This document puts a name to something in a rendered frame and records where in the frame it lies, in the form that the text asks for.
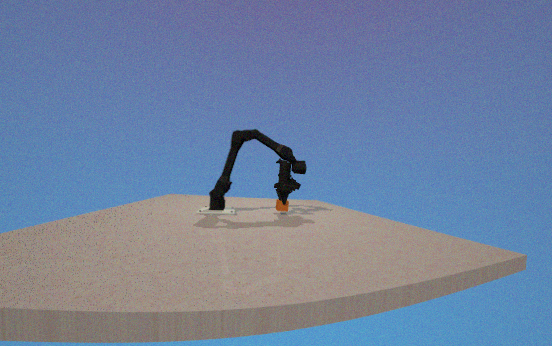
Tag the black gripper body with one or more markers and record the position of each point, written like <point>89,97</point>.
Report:
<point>284,182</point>

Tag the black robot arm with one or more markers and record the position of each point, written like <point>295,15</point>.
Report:
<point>222,186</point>

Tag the orange block with dark square mark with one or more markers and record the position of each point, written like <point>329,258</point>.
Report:
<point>281,207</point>

